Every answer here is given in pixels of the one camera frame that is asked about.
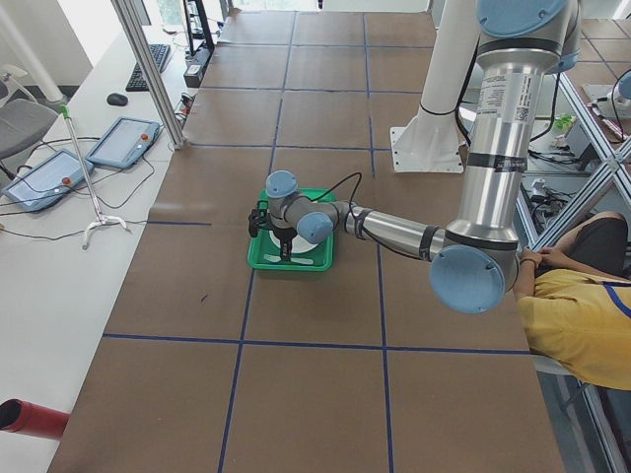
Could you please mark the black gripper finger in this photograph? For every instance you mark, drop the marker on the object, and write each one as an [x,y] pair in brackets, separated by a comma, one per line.
[285,249]

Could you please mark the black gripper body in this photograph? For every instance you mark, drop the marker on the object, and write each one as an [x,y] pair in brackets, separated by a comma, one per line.
[284,234]

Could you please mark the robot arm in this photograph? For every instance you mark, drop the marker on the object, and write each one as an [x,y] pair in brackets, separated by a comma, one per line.
[475,116]

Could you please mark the white round plate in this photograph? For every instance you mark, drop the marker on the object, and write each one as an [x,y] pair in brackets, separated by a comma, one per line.
[298,244]

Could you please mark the green plastic tray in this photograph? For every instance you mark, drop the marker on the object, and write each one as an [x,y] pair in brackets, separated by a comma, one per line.
[322,254]

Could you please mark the far teach pendant tablet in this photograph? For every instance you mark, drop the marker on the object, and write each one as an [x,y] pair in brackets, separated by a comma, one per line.
[124,143]

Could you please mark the teach pendant tablet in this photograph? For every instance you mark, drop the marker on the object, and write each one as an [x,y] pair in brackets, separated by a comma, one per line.
[124,143]
[45,184]

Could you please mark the black computer mouse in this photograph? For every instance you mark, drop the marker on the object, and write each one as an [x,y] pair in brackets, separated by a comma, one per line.
[116,99]

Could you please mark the near teach pendant tablet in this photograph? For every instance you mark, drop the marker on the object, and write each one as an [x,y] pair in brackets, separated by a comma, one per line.
[45,184]

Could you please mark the grey office chair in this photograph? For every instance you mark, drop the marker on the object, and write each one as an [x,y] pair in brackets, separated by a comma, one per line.
[24,121]

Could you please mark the person in yellow shirt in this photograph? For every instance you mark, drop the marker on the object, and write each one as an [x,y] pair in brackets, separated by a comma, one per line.
[574,301]

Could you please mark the red cylinder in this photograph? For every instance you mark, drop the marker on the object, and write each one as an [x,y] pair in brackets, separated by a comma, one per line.
[29,419]

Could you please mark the white mast base plate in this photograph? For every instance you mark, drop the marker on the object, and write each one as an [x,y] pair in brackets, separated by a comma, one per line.
[428,143]

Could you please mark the white camera mast column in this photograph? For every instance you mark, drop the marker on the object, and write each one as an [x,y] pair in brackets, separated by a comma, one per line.
[457,36]

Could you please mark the aluminium frame post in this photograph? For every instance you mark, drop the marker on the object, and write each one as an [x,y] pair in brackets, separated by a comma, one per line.
[133,30]

